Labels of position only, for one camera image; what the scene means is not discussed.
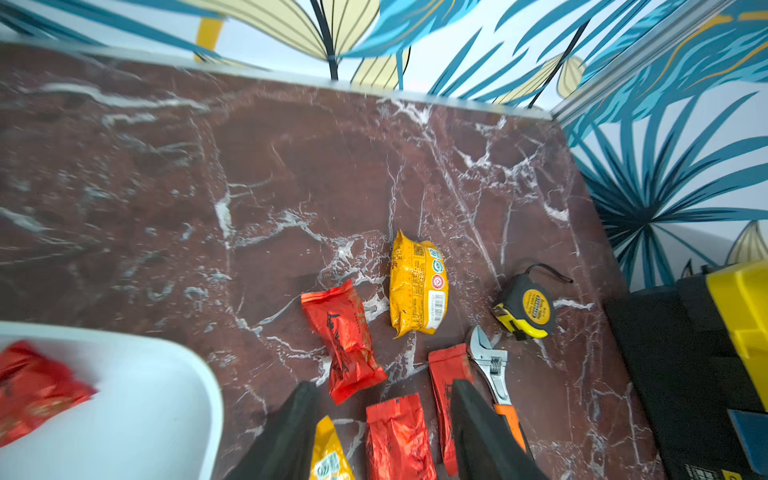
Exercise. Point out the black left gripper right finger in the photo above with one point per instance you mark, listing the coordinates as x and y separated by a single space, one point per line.
485 447

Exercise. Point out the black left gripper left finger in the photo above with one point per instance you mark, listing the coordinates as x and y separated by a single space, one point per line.
284 449

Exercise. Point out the yellow orange tea bag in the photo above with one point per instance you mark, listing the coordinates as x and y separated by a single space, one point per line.
328 461

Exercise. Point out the narrow red tea bag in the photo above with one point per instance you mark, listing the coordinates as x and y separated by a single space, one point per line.
446 366

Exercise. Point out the white plastic storage box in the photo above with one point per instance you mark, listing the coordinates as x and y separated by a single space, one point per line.
157 414

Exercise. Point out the red tea bags in box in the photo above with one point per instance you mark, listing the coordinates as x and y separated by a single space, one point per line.
34 389

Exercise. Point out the yellow black tape measure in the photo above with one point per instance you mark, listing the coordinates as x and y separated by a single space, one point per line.
524 307

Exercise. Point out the yellow black toolbox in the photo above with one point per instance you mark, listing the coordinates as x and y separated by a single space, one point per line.
697 356

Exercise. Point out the adjustable wrench orange handle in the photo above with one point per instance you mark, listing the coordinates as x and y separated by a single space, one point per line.
492 364

